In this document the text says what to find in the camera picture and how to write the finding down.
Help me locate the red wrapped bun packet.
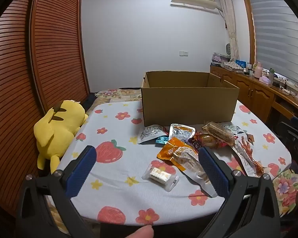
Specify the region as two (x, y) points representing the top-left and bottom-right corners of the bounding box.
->
(192, 131), (229, 150)

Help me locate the purple box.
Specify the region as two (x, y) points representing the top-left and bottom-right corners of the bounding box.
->
(212, 53), (230, 63)

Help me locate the wooden window frame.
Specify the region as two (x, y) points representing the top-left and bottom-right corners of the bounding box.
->
(241, 0), (257, 65)

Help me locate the wooden cabinet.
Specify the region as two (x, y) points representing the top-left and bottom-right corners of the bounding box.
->
(210, 64), (298, 124)

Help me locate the person's left hand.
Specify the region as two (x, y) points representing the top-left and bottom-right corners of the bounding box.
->
(129, 225), (154, 238)

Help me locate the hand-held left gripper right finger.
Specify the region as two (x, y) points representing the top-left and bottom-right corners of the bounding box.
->
(196, 147), (281, 238)

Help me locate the brown sandwich bar packet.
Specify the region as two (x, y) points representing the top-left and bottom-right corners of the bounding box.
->
(202, 121), (236, 147)

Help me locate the dark blue cloth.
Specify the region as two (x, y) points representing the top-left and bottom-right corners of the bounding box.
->
(83, 93), (97, 109)

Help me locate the clear crumpled snack packet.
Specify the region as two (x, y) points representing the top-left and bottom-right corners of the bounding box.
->
(222, 125), (249, 135)

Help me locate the long orange and silver packet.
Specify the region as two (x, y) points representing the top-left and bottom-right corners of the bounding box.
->
(172, 147), (218, 199)

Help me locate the brown louvered wardrobe door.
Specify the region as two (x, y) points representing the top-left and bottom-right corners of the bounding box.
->
(0, 0), (44, 216)
(30, 0), (91, 112)

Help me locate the pink kettle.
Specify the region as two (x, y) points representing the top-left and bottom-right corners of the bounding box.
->
(253, 62), (263, 79)

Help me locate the orange snack packet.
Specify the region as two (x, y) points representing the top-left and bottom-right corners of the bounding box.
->
(156, 137), (192, 160)

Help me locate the white power strip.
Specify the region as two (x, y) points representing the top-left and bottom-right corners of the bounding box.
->
(275, 79), (298, 105)

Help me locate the clear wrapped white cake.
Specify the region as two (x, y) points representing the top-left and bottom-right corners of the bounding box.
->
(142, 164), (180, 192)

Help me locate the red chicken feet packet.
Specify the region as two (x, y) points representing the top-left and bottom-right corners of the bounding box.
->
(232, 134), (266, 178)

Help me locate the strawberry print tablecloth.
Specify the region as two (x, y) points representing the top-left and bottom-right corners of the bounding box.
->
(43, 99), (292, 226)

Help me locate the floral fabric bag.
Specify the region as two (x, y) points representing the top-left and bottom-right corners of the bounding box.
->
(221, 61), (244, 71)

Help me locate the yellow plush toy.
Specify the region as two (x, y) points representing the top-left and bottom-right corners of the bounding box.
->
(34, 100), (88, 175)

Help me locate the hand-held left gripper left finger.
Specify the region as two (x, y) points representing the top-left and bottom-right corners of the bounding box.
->
(16, 145), (97, 238)

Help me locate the silver packet with orange band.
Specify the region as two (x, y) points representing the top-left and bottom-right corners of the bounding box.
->
(169, 123), (196, 146)

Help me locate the small white fan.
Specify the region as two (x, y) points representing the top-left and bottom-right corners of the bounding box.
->
(225, 43), (235, 59)

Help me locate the cream curtain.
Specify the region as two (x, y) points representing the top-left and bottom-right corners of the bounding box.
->
(217, 0), (240, 61)

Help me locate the brown cardboard box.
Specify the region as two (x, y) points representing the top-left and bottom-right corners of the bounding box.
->
(141, 71), (240, 127)

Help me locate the white printed snack packet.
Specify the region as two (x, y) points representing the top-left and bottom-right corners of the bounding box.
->
(137, 125), (165, 144)

